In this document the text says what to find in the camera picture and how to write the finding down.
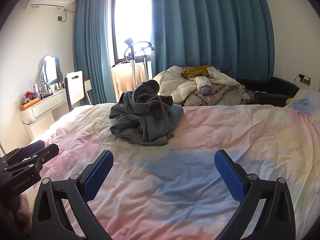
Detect mustard yellow garment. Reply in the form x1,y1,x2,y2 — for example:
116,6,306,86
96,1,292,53
182,65,213,78

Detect narrow teal curtain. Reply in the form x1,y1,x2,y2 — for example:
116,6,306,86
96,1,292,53
73,0,117,104

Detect pile of beige clothes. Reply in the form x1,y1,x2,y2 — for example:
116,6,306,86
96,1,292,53
153,66,253,107

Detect garment steamer stand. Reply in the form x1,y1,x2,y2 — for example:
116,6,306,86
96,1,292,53
124,38,155,90

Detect white garment with purple patch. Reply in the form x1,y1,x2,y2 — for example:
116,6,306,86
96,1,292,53
195,76,213,96

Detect wide teal curtain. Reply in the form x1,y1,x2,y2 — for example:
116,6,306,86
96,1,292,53
149,0,275,85

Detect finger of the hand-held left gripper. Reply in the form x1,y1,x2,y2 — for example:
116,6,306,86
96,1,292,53
4,144,60,173
4,140,46,167

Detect wavy edged mirror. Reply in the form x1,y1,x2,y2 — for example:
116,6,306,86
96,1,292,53
40,56,63,88

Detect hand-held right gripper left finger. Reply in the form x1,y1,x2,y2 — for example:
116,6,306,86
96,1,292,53
31,150,114,240

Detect white vanity desk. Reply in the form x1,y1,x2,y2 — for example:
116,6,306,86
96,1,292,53
20,80,92,132

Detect group of cosmetic bottles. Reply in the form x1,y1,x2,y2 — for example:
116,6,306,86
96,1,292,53
21,81,66,105

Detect black armchair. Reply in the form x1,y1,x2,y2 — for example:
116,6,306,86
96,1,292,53
236,77,300,105

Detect orange tray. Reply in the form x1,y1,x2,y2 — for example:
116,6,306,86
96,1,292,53
20,97,40,110

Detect blue denim jeans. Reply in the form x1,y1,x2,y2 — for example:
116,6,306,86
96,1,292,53
109,79,184,146

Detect pastel tie-dye pillow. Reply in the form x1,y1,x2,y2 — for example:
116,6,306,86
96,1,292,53
284,89,320,120

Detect person's left hand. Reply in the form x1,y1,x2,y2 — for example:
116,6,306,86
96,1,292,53
6,194,34,230

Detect dark framed window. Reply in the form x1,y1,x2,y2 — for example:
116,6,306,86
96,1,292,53
110,0,153,68

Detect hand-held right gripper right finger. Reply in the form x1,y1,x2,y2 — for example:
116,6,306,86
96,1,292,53
214,149,297,240

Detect wall socket with plug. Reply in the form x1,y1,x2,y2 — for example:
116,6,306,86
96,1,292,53
294,74,311,85

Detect white chair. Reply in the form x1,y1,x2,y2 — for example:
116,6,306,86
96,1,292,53
64,70,84,112

